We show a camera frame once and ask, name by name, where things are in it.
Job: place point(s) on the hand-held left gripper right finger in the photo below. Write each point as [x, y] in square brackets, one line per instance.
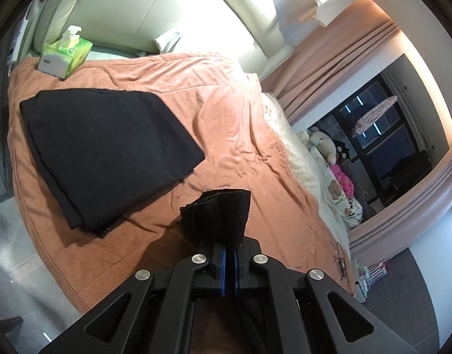
[236, 276]

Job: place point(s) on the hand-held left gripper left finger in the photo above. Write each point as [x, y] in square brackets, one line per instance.
[222, 276]

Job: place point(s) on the black pants with silver buttons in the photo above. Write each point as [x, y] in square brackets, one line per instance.
[218, 214]

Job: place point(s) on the folded black pants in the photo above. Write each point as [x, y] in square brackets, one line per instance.
[100, 147]

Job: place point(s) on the white nightstand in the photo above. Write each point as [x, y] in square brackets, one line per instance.
[360, 280]

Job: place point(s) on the black and white cloth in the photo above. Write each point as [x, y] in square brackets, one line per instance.
[355, 208]

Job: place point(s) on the white duvet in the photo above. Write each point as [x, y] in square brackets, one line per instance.
[303, 155]

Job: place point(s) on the bed with pink blanket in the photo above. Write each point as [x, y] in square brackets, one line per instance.
[248, 136]

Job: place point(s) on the pink plush toy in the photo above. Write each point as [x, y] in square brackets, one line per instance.
[342, 179]

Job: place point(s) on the beige plush toy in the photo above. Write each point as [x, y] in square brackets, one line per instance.
[323, 145]

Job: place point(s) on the black plush toy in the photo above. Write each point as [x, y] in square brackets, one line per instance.
[342, 152]

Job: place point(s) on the pink curtain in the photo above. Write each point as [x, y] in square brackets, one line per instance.
[413, 199]
[321, 62]

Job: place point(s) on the dark hanging garment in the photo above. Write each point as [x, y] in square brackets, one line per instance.
[410, 177]

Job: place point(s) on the dark window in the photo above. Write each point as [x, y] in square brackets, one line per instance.
[388, 143]

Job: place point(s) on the floral hanging garment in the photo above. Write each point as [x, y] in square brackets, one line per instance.
[375, 116]

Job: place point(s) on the green tissue box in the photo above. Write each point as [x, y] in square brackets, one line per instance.
[63, 57]

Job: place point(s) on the cream padded headboard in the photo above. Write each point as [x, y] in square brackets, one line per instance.
[174, 7]

